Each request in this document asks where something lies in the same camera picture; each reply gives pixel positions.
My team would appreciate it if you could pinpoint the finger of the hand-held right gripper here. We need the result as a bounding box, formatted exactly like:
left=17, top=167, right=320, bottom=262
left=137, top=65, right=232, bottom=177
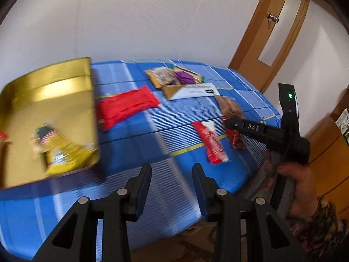
left=225, top=118, right=284, bottom=151

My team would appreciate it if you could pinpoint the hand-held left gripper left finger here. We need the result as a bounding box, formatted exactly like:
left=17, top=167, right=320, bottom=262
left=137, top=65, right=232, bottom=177
left=32, top=163, right=152, bottom=262

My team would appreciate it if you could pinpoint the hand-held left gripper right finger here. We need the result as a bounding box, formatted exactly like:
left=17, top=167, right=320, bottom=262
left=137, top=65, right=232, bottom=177
left=192, top=163, right=310, bottom=262

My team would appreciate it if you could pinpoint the red and brown snack packet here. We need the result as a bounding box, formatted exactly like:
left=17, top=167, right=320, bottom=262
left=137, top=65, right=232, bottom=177
left=222, top=116, right=246, bottom=149

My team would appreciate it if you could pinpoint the white and gold pouch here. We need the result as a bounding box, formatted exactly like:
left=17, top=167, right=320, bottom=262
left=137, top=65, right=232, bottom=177
left=163, top=83, right=221, bottom=101

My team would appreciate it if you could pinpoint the amber nut snack packet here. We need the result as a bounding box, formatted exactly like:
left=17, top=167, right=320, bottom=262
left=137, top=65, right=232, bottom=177
left=144, top=67, right=178, bottom=89

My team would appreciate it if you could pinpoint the gold gift box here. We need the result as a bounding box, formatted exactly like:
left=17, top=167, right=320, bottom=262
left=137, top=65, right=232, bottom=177
left=0, top=57, right=100, bottom=189

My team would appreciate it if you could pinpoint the person's right forearm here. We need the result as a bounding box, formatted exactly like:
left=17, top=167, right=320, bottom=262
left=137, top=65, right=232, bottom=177
left=286, top=196, right=342, bottom=262

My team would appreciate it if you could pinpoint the person's right hand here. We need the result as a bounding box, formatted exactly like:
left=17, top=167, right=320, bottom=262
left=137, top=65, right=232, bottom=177
left=263, top=151, right=319, bottom=219

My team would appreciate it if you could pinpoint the clear brown snack packet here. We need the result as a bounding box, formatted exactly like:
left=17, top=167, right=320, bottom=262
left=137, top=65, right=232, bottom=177
left=215, top=95, right=245, bottom=119

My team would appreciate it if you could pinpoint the red and white snack bar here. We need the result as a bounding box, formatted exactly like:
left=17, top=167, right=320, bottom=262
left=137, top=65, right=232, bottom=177
left=192, top=121, right=230, bottom=165

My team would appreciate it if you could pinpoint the wooden cabinet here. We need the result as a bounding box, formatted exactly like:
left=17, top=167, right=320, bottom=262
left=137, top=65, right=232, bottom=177
left=308, top=109, right=349, bottom=217

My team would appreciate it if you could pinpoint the white and green carton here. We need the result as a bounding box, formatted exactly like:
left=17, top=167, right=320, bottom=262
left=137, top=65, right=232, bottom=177
left=335, top=108, right=349, bottom=146

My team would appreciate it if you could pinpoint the blue plaid bed sheet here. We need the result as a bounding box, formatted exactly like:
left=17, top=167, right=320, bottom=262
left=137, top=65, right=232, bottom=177
left=0, top=59, right=282, bottom=260

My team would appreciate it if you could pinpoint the wooden door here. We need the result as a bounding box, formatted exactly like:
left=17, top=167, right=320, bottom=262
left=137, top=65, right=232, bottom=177
left=228, top=0, right=312, bottom=94

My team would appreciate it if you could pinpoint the purple snack packet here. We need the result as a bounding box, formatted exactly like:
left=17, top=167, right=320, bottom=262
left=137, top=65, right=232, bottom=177
left=174, top=70, right=197, bottom=85

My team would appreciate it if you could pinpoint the yellow snack packet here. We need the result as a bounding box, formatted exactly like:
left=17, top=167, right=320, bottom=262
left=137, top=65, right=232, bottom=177
left=31, top=123, right=98, bottom=176

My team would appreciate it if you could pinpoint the large red snack packet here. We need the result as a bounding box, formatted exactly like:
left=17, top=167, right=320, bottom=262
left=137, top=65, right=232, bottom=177
left=95, top=85, right=161, bottom=131

